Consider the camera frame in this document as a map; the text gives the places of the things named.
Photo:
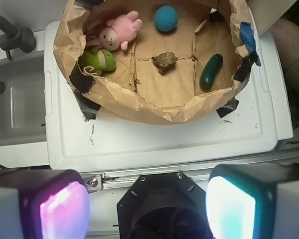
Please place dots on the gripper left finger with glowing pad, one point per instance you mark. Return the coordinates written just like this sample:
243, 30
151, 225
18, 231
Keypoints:
43, 204

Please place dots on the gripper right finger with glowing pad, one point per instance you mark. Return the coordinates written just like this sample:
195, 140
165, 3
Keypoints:
254, 201

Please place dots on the dark green plastic pickle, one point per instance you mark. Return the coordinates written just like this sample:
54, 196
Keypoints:
210, 71

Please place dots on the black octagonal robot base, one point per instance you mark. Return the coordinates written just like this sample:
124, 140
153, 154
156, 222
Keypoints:
163, 206

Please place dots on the white plastic cooler lid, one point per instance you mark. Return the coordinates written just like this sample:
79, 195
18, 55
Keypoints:
261, 119

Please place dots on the white toy sink basin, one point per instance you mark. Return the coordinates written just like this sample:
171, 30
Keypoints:
22, 104

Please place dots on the green plush frog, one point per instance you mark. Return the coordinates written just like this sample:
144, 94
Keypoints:
98, 61

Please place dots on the grey toy sink faucet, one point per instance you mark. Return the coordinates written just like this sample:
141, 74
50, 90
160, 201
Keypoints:
15, 37

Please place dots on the brown rock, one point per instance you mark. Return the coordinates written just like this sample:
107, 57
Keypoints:
164, 61

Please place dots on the brown paper bag bin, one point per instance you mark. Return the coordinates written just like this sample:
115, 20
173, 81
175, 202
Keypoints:
136, 90

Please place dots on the blue painter tape strip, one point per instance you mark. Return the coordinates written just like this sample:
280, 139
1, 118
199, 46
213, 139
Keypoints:
247, 36

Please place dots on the pink plush bunny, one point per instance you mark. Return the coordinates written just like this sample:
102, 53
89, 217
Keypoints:
118, 33

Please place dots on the blue dimpled foam ball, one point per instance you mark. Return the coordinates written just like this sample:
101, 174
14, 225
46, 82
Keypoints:
166, 18

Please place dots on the aluminium frame rail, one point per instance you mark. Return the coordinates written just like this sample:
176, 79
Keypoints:
196, 171

